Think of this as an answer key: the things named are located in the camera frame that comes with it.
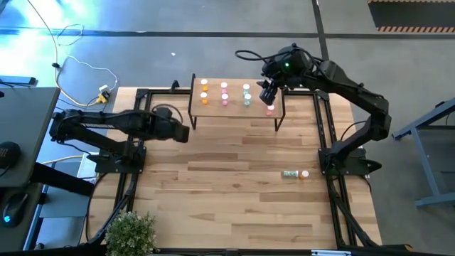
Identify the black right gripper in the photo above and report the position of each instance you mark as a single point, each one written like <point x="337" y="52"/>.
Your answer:
<point x="273" y="80"/>

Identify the red medicine bottle white cap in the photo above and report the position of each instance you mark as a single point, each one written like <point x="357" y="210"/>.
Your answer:
<point x="270" y="109"/>

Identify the black round case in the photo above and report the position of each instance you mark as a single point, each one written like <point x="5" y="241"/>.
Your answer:
<point x="8" y="154"/>

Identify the grey desk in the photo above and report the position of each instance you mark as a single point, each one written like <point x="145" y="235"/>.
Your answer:
<point x="25" y="117"/>

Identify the orange medicine bottle white cap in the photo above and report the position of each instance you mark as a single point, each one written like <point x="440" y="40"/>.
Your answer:
<point x="204" y="98"/>
<point x="204" y="84"/>
<point x="304" y="174"/>

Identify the wooden shelf black metal frame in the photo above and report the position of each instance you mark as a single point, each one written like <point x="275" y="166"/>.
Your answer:
<point x="234" y="110"/>

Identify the black desk leg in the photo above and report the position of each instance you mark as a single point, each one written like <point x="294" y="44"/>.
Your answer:
<point x="60" y="179"/>

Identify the purple medicine bottle white cap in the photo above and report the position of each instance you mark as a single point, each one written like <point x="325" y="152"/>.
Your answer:
<point x="225" y="99"/>
<point x="224" y="87"/>

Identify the white power adapter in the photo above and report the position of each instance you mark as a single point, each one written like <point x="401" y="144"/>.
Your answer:
<point x="104" y="89"/>

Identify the black c-clamp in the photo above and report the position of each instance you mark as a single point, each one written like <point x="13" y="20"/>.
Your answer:
<point x="174" y="85"/>

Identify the black hazard striped mat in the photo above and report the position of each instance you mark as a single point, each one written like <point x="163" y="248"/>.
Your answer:
<point x="409" y="14"/>

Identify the black computer mouse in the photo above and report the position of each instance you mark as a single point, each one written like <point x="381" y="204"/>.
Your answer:
<point x="14" y="209"/>

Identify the yellow plug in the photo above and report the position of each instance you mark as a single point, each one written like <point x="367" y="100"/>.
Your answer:
<point x="101" y="99"/>

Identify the silver metal bracket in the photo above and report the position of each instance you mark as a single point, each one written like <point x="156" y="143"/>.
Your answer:
<point x="330" y="253"/>

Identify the green potted plant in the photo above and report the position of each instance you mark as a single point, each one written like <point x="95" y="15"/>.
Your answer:
<point x="131" y="233"/>

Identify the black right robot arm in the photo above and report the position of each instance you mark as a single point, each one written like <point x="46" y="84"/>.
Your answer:
<point x="355" y="96"/>

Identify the grey metal table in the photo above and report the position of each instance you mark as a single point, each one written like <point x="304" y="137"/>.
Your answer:
<point x="424" y="163"/>

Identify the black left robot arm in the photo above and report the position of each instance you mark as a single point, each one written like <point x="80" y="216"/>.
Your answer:
<point x="106" y="122"/>

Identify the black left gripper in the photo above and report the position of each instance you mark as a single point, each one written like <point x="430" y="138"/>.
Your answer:
<point x="165" y="124"/>

